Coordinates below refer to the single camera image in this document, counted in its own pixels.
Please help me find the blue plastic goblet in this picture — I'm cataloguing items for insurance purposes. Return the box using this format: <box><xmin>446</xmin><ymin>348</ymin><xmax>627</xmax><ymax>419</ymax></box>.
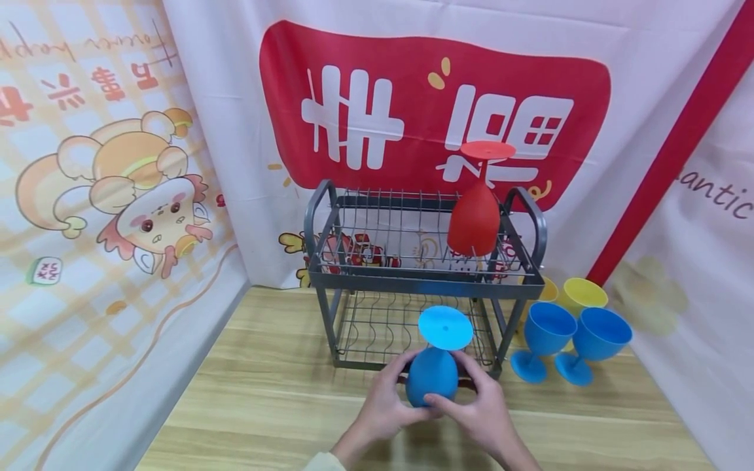
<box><xmin>554</xmin><ymin>307</ymin><xmax>633</xmax><ymax>387</ymax></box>
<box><xmin>405</xmin><ymin>305</ymin><xmax>474</xmax><ymax>408</ymax></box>
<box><xmin>510</xmin><ymin>302</ymin><xmax>578</xmax><ymax>384</ymax></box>

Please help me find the person's right forearm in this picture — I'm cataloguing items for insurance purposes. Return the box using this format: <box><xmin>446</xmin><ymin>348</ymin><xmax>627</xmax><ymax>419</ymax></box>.
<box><xmin>495</xmin><ymin>440</ymin><xmax>543</xmax><ymax>471</ymax></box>

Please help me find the grey two-tier dish rack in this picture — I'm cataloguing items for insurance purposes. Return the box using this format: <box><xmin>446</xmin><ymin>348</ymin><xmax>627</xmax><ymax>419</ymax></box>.
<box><xmin>304</xmin><ymin>179</ymin><xmax>548</xmax><ymax>380</ymax></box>

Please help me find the person's left forearm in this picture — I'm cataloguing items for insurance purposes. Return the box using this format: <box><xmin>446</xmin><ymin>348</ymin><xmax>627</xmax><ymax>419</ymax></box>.
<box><xmin>303</xmin><ymin>437</ymin><xmax>371</xmax><ymax>471</ymax></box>

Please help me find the yellow plastic goblet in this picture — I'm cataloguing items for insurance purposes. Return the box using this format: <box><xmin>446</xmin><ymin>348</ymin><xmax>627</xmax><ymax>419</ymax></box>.
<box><xmin>517</xmin><ymin>275</ymin><xmax>560</xmax><ymax>331</ymax></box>
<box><xmin>556</xmin><ymin>277</ymin><xmax>609</xmax><ymax>319</ymax></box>

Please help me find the person's right hand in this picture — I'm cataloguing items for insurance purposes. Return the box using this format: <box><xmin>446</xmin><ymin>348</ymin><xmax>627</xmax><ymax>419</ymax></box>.
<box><xmin>424</xmin><ymin>350</ymin><xmax>523</xmax><ymax>456</ymax></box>

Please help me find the person's left hand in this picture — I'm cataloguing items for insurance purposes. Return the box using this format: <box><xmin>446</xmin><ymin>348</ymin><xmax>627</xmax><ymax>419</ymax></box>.
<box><xmin>346</xmin><ymin>349</ymin><xmax>440</xmax><ymax>453</ymax></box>

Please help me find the red plastic goblet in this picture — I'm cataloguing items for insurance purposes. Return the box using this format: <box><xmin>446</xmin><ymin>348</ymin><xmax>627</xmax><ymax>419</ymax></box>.
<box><xmin>446</xmin><ymin>141</ymin><xmax>517</xmax><ymax>257</ymax></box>

